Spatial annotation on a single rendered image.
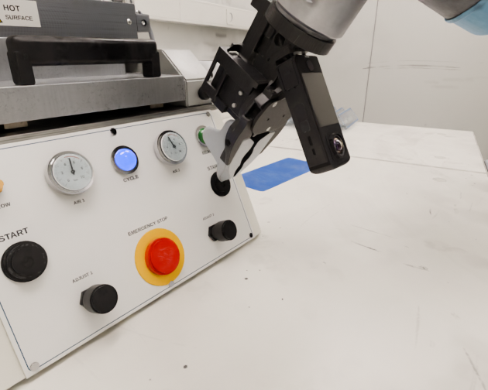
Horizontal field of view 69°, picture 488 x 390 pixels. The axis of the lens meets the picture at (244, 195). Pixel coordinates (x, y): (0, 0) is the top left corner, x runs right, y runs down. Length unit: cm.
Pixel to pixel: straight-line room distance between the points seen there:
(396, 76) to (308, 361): 253
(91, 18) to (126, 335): 36
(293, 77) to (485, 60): 245
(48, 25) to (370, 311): 46
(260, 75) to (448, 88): 243
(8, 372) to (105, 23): 39
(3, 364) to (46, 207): 13
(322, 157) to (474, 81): 245
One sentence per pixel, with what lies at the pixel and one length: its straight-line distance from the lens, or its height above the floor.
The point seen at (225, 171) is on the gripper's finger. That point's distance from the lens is 42.
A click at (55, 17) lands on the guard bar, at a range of 49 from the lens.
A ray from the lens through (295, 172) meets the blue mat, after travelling 79.
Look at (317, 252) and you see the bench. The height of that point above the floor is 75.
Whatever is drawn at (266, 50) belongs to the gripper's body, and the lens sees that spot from 38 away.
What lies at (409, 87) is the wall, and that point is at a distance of 276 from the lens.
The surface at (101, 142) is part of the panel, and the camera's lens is 39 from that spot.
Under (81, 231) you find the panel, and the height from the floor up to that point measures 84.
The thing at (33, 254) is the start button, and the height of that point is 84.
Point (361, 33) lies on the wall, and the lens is 280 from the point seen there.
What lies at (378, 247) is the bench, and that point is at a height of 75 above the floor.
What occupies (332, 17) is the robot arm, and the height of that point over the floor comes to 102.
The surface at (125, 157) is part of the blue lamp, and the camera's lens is 39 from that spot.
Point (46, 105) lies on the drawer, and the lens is 38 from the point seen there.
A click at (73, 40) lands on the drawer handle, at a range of 39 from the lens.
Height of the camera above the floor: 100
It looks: 22 degrees down
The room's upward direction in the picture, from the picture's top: straight up
